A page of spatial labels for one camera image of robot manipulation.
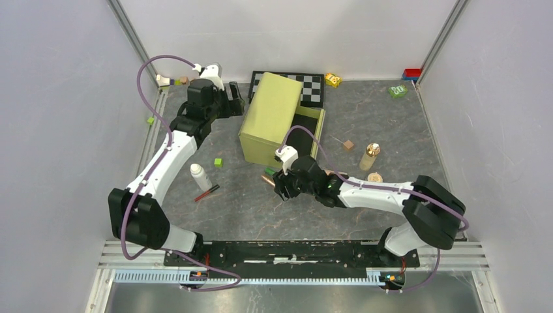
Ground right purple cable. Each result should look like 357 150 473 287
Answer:
277 125 470 295

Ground black white checkerboard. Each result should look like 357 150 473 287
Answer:
248 70 325 108

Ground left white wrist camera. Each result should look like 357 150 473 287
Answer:
193 63 225 91

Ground red blue blocks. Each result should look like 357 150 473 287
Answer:
402 68 422 82

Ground green number block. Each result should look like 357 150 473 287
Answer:
388 85 408 98

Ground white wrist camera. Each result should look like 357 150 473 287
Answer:
193 63 225 91
275 145 298 175

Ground round powder jar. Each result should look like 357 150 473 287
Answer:
367 172 383 183

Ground small green cube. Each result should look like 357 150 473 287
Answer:
214 158 223 168

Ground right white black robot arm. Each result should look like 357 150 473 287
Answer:
273 156 467 266

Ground white bottle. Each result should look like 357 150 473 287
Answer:
190 163 213 192

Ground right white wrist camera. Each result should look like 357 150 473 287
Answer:
275 145 298 175

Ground brown wooden cube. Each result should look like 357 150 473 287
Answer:
342 140 355 151

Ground green makeup organizer box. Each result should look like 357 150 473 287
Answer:
239 72 325 168

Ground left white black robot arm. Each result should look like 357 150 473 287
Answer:
108 79 245 266

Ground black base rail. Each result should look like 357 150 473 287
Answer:
164 240 421 290

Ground white toy piece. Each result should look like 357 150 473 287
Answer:
155 74 173 87

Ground beige foundation bottle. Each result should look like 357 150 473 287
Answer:
359 143 380 171

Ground yellow toy block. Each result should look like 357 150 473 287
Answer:
324 72 342 88

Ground copper lipstick tube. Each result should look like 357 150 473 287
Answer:
261 174 275 188

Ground red black pencil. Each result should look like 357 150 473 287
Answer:
194 184 220 202

